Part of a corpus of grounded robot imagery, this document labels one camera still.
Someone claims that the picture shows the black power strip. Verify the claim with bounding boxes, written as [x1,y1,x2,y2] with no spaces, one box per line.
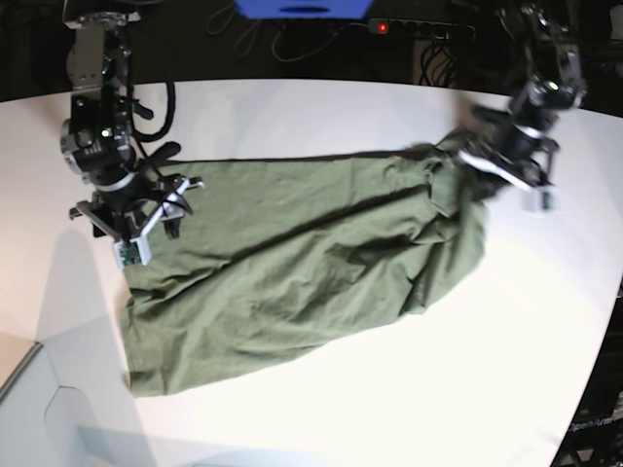
[367,18,476,41]

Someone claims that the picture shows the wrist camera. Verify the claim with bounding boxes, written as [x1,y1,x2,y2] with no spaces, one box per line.
[522,185,559,215]
[113,235,152,269]

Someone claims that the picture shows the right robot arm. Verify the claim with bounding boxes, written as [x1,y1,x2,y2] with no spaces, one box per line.
[59,1,201,245]

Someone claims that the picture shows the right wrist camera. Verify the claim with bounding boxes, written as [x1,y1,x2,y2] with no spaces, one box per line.
[113,235,152,269]

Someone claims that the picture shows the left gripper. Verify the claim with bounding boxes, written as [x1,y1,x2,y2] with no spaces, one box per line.
[437,104,560,201]

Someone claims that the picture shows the grey floor cables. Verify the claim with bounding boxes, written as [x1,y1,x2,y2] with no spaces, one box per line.
[203,4,347,63]

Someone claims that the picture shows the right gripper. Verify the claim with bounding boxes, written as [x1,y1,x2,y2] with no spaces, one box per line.
[69,173,205,241]

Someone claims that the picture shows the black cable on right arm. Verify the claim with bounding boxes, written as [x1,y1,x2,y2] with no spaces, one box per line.
[128,80,177,145]

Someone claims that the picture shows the green t-shirt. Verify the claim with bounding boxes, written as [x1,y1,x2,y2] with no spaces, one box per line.
[120,143,487,397]

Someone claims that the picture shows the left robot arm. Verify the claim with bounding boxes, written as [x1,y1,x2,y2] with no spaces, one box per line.
[446,1,586,211]

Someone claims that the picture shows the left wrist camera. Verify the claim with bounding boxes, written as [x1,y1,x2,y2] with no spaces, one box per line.
[522,185,559,215]

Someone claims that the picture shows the blue box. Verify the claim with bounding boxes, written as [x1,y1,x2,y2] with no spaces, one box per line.
[234,0,373,19]

